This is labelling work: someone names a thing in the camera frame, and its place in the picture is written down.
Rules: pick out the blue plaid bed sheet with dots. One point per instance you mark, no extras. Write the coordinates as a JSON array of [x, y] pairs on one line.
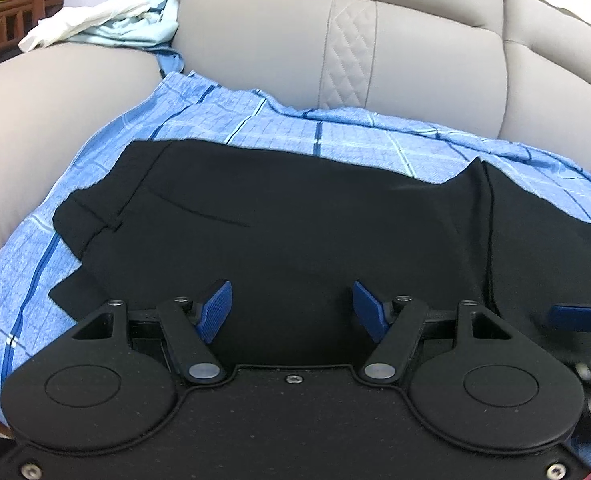
[[275, 421]]

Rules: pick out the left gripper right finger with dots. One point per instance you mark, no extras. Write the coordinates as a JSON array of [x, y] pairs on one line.
[[470, 376]]

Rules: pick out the black pants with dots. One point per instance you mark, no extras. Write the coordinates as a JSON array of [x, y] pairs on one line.
[[292, 233]]

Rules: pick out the white and teal clothes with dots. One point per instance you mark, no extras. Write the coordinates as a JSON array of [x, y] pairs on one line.
[[137, 24]]

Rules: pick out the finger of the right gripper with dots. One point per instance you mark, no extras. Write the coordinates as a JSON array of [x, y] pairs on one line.
[[570, 317]]

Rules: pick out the beige padded headboard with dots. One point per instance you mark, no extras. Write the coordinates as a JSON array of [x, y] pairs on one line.
[[519, 70]]

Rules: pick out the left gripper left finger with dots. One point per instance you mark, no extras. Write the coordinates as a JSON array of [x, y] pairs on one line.
[[115, 375]]

